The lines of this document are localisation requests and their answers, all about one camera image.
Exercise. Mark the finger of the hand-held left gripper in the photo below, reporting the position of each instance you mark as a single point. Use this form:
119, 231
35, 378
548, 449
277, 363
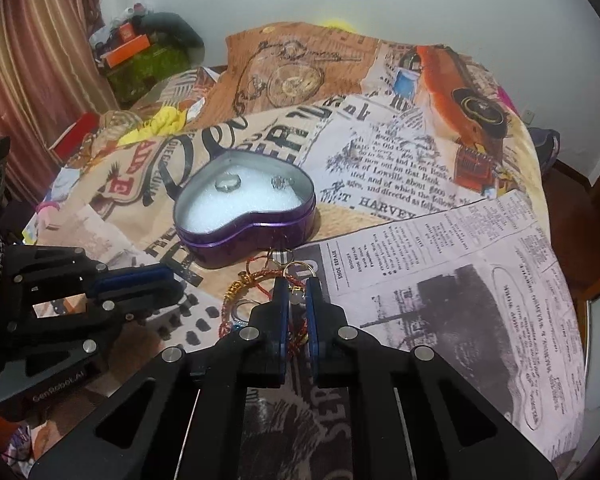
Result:
130, 279
147, 301

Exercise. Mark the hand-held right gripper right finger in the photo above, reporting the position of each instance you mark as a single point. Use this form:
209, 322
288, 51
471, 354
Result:
313, 332

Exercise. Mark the dark clothing pile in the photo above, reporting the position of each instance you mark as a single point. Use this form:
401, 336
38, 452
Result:
175, 27

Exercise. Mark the purple heart-shaped tin box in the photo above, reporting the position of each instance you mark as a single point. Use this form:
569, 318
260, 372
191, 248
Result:
230, 247

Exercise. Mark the striped brown curtain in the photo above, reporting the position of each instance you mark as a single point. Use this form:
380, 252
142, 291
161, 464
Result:
30, 60

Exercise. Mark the orange box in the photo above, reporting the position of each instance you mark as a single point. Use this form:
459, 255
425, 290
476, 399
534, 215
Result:
125, 52

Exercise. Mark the red box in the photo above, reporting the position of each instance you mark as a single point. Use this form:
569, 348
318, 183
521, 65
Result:
72, 132

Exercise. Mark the newspaper printed blanket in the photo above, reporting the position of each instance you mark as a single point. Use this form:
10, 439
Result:
430, 260

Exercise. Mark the pink cloth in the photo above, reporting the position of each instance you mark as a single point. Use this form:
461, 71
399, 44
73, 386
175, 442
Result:
505, 100

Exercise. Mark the wall socket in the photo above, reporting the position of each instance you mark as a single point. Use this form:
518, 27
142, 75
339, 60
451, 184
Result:
529, 117

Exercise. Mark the bright yellow cloth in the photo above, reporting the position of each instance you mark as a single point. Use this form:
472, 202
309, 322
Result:
337, 23

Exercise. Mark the white foam insert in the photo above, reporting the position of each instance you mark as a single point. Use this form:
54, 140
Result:
230, 210

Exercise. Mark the thin gold hoop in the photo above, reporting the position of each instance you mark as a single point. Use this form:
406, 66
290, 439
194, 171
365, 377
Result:
269, 260

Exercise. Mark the gold hoop earring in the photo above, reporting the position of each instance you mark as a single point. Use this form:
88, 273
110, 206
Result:
295, 298

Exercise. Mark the dark blue bag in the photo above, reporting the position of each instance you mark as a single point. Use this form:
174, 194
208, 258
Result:
547, 147

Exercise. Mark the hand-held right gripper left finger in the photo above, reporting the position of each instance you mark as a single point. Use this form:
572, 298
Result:
284, 332

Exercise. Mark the green bag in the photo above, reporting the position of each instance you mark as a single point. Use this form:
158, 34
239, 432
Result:
145, 67

